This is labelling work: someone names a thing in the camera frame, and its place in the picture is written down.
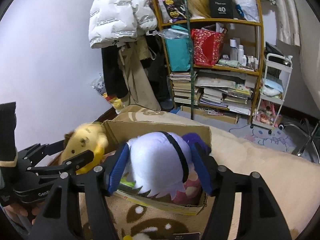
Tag yellow dog plush toy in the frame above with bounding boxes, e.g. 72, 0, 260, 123
60, 122, 108, 175

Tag black face tissue box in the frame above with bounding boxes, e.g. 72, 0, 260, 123
170, 232, 201, 240

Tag white purple plush doll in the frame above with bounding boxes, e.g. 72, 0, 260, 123
124, 132, 211, 199

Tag person's left hand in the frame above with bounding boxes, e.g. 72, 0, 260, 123
3, 202, 44, 226

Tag black sleeve with tan cuff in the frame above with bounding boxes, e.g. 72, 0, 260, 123
1, 102, 18, 207

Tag open cardboard box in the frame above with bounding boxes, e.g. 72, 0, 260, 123
102, 120, 211, 216

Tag pink white plush toy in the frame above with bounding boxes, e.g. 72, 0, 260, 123
173, 170, 202, 205

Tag yellow red bag on floor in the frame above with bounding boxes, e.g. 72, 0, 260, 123
103, 93, 125, 114

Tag blue cartoon floor mat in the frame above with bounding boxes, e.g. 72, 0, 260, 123
228, 119, 298, 155

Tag black hanging garment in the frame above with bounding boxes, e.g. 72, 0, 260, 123
101, 46, 129, 99

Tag flat cardboard box under shelf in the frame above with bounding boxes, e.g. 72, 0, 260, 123
194, 108, 240, 124

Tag beige trench coat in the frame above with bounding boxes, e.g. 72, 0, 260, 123
118, 37, 161, 111

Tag pile of books right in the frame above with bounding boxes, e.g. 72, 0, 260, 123
194, 69, 257, 116

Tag stack of books left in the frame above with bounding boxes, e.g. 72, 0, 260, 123
169, 72, 191, 105

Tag white rolling cart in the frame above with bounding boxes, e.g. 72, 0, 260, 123
251, 53, 293, 135

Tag wooden bookshelf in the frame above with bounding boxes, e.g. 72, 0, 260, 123
152, 0, 265, 125

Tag white puffer jacket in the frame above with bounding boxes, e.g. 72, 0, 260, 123
88, 0, 157, 49

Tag white cosmetic bottles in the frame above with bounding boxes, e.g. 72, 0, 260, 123
229, 39, 259, 71

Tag teal shopping bag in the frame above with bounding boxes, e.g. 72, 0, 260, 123
163, 25, 190, 72

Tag green metal pole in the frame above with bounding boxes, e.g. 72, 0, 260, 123
183, 0, 195, 120

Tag red patterned gift bag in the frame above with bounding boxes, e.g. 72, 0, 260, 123
191, 29, 225, 67

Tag black pink printed bag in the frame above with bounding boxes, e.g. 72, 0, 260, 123
157, 0, 186, 23

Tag blonde wig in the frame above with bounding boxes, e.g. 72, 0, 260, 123
187, 0, 210, 18

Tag black box number 40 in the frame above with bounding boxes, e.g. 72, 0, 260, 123
209, 0, 233, 18

